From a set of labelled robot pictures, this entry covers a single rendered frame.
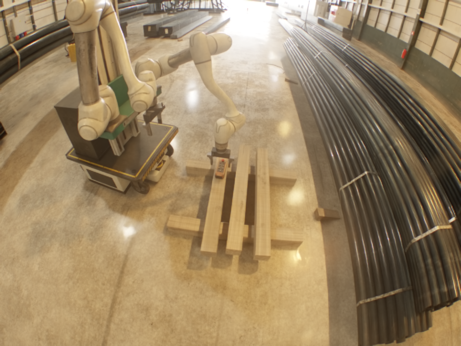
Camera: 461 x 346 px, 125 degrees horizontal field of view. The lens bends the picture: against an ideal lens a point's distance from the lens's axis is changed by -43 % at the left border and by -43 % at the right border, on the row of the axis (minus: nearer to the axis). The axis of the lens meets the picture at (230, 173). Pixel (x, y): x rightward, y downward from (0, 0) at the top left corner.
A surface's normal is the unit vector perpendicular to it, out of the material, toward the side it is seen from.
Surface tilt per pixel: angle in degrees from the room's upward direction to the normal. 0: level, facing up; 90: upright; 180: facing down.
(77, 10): 84
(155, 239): 0
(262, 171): 0
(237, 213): 0
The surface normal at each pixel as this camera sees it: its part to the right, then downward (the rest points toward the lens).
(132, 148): 0.06, -0.67
